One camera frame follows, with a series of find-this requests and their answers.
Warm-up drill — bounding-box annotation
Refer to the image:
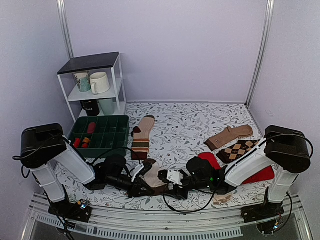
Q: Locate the left aluminium corner post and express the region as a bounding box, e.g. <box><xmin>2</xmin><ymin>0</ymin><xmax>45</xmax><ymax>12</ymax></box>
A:
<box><xmin>56</xmin><ymin>0</ymin><xmax>74</xmax><ymax>59</ymax></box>

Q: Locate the red rolled sock front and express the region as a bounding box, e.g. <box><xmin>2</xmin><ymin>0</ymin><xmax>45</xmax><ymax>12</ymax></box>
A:
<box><xmin>73</xmin><ymin>137</ymin><xmax>81</xmax><ymax>148</ymax></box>

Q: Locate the white shelf black top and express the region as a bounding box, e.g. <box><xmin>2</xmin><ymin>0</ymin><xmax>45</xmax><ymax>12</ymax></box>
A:
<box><xmin>57</xmin><ymin>52</ymin><xmax>127</xmax><ymax>121</ymax></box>

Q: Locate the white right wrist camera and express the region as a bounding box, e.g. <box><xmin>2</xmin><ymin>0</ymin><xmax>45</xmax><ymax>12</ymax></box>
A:
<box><xmin>158</xmin><ymin>170</ymin><xmax>184</xmax><ymax>187</ymax></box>

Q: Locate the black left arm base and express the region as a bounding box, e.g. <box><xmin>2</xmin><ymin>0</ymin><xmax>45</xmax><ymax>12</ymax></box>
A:
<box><xmin>48</xmin><ymin>200</ymin><xmax>92</xmax><ymax>223</ymax></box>

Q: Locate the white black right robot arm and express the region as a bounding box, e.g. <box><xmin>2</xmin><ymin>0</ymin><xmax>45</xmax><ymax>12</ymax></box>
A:
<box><xmin>162</xmin><ymin>125</ymin><xmax>314</xmax><ymax>218</ymax></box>

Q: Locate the pale green mug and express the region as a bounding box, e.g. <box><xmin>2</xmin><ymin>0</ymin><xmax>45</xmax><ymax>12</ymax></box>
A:
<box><xmin>98</xmin><ymin>98</ymin><xmax>115</xmax><ymax>116</ymax></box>

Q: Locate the aluminium corner post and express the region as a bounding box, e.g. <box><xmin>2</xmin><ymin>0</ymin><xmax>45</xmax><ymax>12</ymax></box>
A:
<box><xmin>245</xmin><ymin>0</ymin><xmax>275</xmax><ymax>108</ymax></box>
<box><xmin>56</xmin><ymin>0</ymin><xmax>74</xmax><ymax>59</ymax></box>

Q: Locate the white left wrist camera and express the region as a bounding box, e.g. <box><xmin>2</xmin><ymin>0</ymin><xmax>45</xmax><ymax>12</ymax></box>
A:
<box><xmin>130</xmin><ymin>162</ymin><xmax>153</xmax><ymax>183</ymax></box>

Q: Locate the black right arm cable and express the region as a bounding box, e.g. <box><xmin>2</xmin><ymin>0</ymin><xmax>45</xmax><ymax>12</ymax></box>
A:
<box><xmin>162</xmin><ymin>133</ymin><xmax>315</xmax><ymax>223</ymax></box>

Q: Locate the black mug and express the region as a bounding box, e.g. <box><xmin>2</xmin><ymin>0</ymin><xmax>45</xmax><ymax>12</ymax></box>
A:
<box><xmin>80</xmin><ymin>99</ymin><xmax>100</xmax><ymax>117</ymax></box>

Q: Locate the brown argyle sock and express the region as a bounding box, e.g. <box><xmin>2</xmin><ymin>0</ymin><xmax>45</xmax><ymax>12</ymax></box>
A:
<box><xmin>216</xmin><ymin>140</ymin><xmax>259</xmax><ymax>164</ymax></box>

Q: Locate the green divided organizer tray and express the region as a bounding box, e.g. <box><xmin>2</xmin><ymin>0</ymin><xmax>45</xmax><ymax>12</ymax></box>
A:
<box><xmin>68</xmin><ymin>115</ymin><xmax>130</xmax><ymax>159</ymax></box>

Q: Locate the floral patterned table mat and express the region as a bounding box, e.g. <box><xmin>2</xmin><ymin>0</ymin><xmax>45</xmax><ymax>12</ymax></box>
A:
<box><xmin>55</xmin><ymin>103</ymin><xmax>270</xmax><ymax>211</ymax></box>

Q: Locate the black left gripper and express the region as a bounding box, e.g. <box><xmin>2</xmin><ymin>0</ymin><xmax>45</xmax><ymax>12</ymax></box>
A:
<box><xmin>106</xmin><ymin>175</ymin><xmax>154</xmax><ymax>200</ymax></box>

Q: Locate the red beige face sock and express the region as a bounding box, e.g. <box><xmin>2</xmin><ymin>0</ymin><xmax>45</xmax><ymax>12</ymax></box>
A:
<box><xmin>198</xmin><ymin>152</ymin><xmax>232</xmax><ymax>206</ymax></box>

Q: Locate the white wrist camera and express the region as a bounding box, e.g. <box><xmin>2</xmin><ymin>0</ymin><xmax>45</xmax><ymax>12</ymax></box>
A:
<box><xmin>130</xmin><ymin>162</ymin><xmax>153</xmax><ymax>183</ymax></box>
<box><xmin>158</xmin><ymin>170</ymin><xmax>184</xmax><ymax>187</ymax></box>

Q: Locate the tan brown cuff sock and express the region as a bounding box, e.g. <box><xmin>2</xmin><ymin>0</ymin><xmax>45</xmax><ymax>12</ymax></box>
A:
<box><xmin>204</xmin><ymin>125</ymin><xmax>254</xmax><ymax>151</ymax></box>

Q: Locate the aluminium front rail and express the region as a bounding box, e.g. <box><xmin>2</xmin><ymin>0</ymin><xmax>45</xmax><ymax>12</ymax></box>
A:
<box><xmin>21</xmin><ymin>192</ymin><xmax>313</xmax><ymax>240</ymax></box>

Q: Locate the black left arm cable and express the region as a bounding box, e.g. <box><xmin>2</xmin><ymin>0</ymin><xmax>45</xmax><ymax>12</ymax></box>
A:
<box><xmin>12</xmin><ymin>134</ymin><xmax>143</xmax><ymax>180</ymax></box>

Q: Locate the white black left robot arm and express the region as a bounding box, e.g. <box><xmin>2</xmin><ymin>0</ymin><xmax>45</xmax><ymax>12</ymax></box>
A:
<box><xmin>15</xmin><ymin>123</ymin><xmax>155</xmax><ymax>217</ymax></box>

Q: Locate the red rolled sock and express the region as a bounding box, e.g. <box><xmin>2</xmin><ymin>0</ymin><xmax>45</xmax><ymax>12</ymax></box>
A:
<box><xmin>73</xmin><ymin>137</ymin><xmax>81</xmax><ymax>148</ymax></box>
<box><xmin>87</xmin><ymin>122</ymin><xmax>97</xmax><ymax>134</ymax></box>

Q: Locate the cream white mug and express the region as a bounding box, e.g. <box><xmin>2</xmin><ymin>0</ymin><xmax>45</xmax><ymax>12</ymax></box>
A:
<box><xmin>90</xmin><ymin>72</ymin><xmax>110</xmax><ymax>95</ymax></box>

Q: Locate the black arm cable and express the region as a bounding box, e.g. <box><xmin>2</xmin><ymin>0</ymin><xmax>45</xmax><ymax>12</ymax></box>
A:
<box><xmin>12</xmin><ymin>134</ymin><xmax>143</xmax><ymax>180</ymax></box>
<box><xmin>162</xmin><ymin>133</ymin><xmax>315</xmax><ymax>223</ymax></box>

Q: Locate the red folded sock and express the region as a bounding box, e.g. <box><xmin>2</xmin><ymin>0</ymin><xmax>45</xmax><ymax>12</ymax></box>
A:
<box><xmin>242</xmin><ymin>165</ymin><xmax>275</xmax><ymax>185</ymax></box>

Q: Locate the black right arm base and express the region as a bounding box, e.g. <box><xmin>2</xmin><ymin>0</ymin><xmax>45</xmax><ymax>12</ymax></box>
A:
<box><xmin>241</xmin><ymin>201</ymin><xmax>285</xmax><ymax>223</ymax></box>

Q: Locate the teal patterned mug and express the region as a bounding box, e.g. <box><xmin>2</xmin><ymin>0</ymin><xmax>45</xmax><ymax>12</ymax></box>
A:
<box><xmin>73</xmin><ymin>71</ymin><xmax>91</xmax><ymax>93</ymax></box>

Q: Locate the cream brown block sock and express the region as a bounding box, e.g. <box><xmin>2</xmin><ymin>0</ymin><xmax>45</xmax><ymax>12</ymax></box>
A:
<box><xmin>143</xmin><ymin>159</ymin><xmax>167</xmax><ymax>196</ymax></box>

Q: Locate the striped beige brown sock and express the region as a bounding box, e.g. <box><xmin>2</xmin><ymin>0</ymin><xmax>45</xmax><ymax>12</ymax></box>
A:
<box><xmin>131</xmin><ymin>115</ymin><xmax>156</xmax><ymax>160</ymax></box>

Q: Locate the right aluminium corner post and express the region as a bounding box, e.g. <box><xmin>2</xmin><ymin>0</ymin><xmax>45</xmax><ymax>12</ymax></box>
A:
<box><xmin>245</xmin><ymin>0</ymin><xmax>275</xmax><ymax>108</ymax></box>

